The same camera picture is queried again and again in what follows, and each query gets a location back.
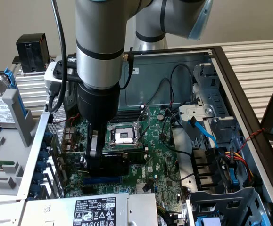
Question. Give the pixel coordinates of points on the grey metal disk bay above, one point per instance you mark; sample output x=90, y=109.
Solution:
x=221, y=202

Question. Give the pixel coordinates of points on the silver power supply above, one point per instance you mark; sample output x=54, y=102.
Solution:
x=56, y=212

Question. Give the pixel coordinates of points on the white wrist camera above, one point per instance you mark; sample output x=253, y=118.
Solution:
x=47, y=80

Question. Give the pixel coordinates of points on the blue expansion slot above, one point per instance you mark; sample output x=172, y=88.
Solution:
x=103, y=180

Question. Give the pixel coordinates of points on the round coin cell battery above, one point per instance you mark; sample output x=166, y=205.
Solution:
x=160, y=116

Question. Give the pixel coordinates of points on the metal socket cover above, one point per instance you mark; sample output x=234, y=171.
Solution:
x=138, y=123

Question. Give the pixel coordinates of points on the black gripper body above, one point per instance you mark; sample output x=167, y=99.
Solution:
x=98, y=103

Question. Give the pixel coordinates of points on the silver bay bracket plate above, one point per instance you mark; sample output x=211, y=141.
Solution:
x=197, y=110

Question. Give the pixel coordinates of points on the silver optical drive cage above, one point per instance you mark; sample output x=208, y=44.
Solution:
x=211, y=99

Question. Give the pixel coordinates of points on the white case label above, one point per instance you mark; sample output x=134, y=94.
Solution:
x=136, y=71

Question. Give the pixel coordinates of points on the black fan shroud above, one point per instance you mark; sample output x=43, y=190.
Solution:
x=202, y=164

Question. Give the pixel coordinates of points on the dark RAM stick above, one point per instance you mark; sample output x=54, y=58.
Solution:
x=138, y=157

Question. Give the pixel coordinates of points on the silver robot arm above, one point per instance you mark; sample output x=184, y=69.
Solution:
x=98, y=33

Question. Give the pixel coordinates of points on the green graphics card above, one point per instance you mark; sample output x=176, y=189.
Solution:
x=115, y=166

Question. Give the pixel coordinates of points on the blue disk carrier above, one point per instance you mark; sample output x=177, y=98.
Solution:
x=10, y=77

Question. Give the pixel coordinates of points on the green motherboard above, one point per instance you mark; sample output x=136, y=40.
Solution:
x=157, y=146

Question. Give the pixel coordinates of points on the open metal PC case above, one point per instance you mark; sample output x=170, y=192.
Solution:
x=150, y=77

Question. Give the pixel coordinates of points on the CPU socket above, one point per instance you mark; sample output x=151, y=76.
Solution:
x=124, y=136

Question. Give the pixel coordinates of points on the black RAM slot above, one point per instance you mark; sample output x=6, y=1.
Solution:
x=128, y=120
x=129, y=111
x=136, y=150
x=129, y=114
x=129, y=117

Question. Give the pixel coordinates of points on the black CPU cooler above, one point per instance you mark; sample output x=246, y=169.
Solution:
x=32, y=51

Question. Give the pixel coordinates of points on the blue plastic clip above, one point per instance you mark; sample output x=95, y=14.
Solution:
x=233, y=179

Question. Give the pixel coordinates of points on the grey parts rack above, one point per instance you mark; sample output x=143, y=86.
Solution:
x=13, y=131

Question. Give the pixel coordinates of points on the black angled plug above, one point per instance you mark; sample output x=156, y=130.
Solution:
x=146, y=187

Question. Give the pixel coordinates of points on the short black expansion slot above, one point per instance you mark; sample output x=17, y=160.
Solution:
x=88, y=190

